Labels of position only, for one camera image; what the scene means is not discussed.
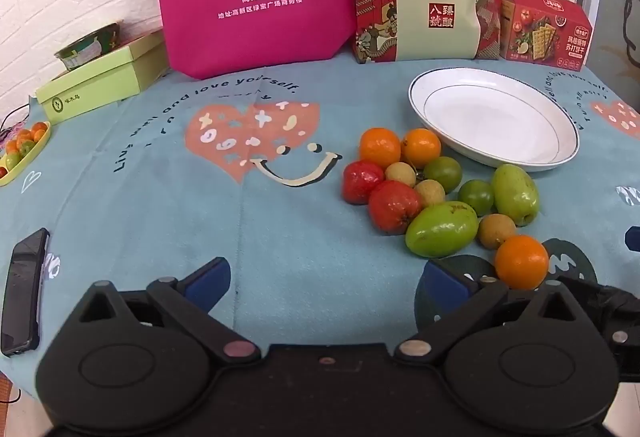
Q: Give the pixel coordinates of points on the green paper bowl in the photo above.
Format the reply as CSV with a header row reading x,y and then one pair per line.
x,y
87,49

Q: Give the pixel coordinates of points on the yellow tray of fruit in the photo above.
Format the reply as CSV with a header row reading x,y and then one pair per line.
x,y
30,162

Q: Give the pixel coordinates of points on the green jujube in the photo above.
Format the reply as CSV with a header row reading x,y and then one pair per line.
x,y
516,194
440,229

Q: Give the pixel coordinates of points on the blue printed tablecloth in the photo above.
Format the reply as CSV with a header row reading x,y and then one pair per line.
x,y
300,242

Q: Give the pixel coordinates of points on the light green box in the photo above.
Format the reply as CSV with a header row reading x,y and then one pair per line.
x,y
100,82

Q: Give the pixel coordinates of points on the red wax apple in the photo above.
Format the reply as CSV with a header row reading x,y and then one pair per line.
x,y
394,207
361,182

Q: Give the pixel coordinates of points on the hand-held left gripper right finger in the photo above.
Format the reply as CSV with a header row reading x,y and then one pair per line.
x,y
445,282

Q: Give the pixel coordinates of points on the white plate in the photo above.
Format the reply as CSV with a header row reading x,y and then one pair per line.
x,y
495,122

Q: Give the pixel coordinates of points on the black smartphone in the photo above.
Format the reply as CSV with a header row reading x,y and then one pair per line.
x,y
22,292

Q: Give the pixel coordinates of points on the pile of small fruits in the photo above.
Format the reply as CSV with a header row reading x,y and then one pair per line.
x,y
25,144

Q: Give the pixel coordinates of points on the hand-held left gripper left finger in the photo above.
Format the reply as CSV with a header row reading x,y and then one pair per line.
x,y
210,279

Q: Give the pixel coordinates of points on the red cracker box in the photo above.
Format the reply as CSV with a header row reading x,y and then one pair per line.
x,y
545,27

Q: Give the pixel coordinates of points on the green tangerine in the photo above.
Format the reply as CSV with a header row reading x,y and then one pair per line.
x,y
475,197
444,173

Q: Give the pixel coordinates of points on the longan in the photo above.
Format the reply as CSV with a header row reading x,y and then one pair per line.
x,y
400,174
496,231
430,193

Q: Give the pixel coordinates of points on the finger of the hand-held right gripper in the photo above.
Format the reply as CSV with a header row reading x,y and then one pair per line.
x,y
622,317

